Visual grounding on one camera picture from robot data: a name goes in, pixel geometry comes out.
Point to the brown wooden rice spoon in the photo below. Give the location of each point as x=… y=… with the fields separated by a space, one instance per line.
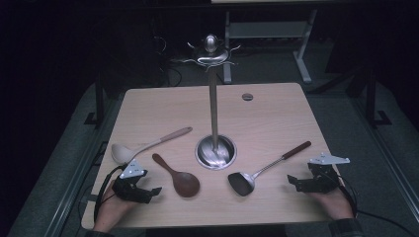
x=186 y=184

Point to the black metal stand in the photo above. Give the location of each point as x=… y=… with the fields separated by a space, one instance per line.
x=370 y=98
x=99 y=105

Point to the grey round table grommet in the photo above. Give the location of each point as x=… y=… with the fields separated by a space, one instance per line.
x=247 y=96

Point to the grey tape strip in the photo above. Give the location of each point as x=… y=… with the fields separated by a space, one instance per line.
x=89 y=198

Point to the metal utensil stand with hooks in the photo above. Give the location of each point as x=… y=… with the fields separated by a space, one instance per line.
x=214 y=108

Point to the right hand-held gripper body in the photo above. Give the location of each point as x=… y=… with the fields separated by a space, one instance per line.
x=324 y=179

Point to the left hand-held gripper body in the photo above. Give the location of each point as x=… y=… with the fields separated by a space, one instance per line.
x=131 y=191

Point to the person's right hand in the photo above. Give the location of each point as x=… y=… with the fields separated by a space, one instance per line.
x=336 y=204

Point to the grey metal rail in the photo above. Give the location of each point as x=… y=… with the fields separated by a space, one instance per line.
x=82 y=171
x=388 y=154

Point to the white metal desk frame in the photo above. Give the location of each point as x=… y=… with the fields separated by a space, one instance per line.
x=270 y=30

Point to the person's left hand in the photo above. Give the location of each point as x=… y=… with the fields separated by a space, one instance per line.
x=110 y=212

